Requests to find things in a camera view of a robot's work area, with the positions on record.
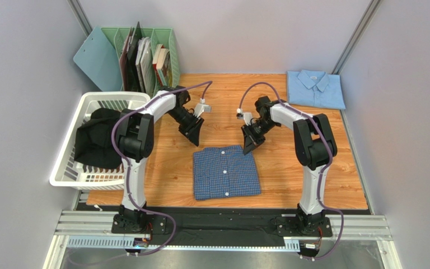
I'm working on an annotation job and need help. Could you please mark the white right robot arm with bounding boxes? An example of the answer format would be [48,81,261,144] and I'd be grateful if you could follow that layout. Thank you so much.
[237,96,337,234]

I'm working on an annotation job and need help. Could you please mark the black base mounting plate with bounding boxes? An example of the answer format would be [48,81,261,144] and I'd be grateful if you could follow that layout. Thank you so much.
[75,203,333,248]

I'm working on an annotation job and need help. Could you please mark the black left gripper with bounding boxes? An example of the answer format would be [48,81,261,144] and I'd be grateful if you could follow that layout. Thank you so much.
[168,108,205,147]

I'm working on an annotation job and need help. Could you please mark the white paper folder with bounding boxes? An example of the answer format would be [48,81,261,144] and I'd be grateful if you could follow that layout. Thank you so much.
[135,37,156,97]

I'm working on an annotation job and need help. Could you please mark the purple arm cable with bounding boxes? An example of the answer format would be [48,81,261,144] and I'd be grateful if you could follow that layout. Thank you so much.
[110,80,214,258]
[238,82,345,261]

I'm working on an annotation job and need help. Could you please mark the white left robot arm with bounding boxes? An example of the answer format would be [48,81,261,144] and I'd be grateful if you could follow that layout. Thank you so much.
[111,87,212,232]

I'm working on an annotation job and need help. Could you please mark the white plastic laundry basket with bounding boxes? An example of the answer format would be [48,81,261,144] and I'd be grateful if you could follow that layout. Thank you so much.
[49,91,150,191]

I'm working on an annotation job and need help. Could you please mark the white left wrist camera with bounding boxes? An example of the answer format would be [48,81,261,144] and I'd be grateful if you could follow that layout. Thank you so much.
[193,98,212,118]

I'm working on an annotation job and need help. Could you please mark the dark brown folder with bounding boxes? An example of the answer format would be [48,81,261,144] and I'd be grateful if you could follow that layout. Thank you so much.
[119,22,143,92]

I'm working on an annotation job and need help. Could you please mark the black shirt in basket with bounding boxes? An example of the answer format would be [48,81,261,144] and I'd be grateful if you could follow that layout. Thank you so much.
[74,108,122,169]

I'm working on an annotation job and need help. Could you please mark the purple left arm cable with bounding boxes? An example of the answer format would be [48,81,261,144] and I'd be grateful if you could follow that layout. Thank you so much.
[110,80,214,258]

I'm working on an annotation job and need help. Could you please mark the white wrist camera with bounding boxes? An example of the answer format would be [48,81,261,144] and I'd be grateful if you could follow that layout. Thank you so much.
[193,98,212,118]
[236,108,254,126]

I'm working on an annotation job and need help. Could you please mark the red spine book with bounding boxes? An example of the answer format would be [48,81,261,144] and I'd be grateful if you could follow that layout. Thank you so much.
[152,44,172,87]

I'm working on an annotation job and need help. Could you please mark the light blue clipboard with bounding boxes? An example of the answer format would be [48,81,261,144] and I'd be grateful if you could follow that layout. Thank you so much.
[73,27,123,92]

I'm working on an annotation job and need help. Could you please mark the green plastic file rack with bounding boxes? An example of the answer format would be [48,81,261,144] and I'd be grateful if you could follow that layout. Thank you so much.
[100,26,181,113]

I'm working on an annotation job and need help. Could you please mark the blue checked long sleeve shirt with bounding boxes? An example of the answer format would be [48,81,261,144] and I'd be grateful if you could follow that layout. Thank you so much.
[193,145,261,201]

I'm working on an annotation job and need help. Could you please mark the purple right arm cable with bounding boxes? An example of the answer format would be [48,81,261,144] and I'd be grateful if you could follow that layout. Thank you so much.
[238,82,345,261]

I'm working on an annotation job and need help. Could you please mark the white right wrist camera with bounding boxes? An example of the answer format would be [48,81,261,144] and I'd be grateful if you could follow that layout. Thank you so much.
[236,108,254,126]

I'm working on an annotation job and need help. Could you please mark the folded light blue shirt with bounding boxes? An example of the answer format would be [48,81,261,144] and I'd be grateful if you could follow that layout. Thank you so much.
[287,69,345,110]

